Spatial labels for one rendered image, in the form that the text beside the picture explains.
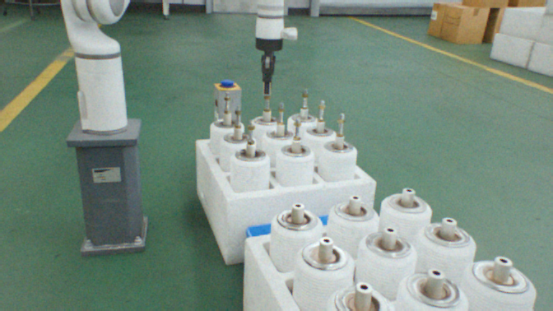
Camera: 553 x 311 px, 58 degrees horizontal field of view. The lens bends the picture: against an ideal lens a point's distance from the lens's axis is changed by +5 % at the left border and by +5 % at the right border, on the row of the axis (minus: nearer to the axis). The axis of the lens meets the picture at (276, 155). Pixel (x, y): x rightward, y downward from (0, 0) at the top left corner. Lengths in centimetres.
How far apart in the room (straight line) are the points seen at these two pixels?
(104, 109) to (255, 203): 40
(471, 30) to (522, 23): 88
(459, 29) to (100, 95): 394
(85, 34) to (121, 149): 26
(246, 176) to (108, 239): 38
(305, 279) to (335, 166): 48
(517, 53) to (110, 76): 325
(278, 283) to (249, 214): 32
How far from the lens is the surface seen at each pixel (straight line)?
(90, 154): 116
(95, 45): 111
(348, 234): 90
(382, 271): 82
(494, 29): 491
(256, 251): 92
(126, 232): 125
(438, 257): 88
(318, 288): 77
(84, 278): 121
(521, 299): 82
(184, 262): 121
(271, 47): 130
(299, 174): 116
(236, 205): 111
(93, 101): 114
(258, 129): 136
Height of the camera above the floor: 70
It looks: 23 degrees down
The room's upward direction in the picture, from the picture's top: 3 degrees clockwise
